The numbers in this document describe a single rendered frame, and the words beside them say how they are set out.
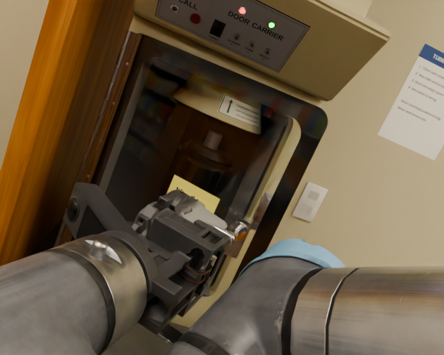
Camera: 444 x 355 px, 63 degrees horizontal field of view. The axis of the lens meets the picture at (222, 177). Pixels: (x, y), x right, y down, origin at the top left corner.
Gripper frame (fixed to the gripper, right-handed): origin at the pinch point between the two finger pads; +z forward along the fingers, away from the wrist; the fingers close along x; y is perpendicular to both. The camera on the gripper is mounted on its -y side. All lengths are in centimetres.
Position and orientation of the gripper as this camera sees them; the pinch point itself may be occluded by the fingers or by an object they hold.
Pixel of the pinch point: (191, 217)
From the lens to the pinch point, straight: 46.6
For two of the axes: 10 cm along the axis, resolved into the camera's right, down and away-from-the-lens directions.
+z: 3.2, -0.9, 9.4
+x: 3.9, -8.9, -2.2
